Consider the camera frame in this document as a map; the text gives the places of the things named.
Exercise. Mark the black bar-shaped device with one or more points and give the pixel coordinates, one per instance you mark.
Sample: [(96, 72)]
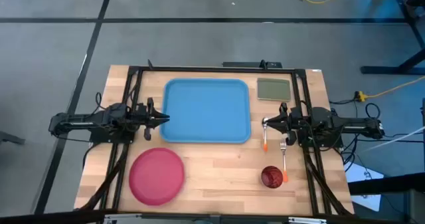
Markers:
[(245, 64)]

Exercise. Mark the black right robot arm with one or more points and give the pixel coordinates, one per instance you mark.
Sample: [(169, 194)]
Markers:
[(348, 126)]

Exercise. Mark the black desk edge bar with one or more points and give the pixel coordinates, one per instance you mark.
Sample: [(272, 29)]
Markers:
[(391, 184)]

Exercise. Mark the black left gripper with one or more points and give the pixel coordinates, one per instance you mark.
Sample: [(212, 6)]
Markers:
[(149, 119)]

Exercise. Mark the blue plastic tray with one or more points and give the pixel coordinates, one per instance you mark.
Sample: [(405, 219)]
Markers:
[(206, 111)]

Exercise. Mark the black desk leg frame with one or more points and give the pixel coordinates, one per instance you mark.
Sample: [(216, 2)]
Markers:
[(382, 70)]

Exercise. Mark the silver camera mount bar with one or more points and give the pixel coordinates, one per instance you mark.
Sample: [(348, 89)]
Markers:
[(299, 220)]

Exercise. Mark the white paper sheet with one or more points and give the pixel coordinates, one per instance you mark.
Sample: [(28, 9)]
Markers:
[(362, 177)]

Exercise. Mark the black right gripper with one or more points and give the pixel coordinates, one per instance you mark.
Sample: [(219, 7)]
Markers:
[(289, 124)]

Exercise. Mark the dark red patterned cup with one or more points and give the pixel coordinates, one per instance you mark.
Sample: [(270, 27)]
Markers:
[(272, 177)]

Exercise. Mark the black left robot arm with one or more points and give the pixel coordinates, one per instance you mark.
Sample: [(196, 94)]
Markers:
[(83, 122)]

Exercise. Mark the pink round plate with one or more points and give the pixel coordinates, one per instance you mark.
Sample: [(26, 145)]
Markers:
[(156, 177)]

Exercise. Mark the person's shoe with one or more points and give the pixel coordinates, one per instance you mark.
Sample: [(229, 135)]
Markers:
[(411, 0)]

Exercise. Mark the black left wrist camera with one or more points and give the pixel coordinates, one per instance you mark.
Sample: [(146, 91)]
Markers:
[(141, 108)]

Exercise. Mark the black chair base leg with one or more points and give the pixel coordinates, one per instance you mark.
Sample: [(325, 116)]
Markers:
[(10, 138)]

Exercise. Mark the black aluminium table frame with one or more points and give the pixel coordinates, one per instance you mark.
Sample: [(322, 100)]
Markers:
[(216, 69)]

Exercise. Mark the olive green rectangular pad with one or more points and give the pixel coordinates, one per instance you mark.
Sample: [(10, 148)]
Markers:
[(274, 89)]

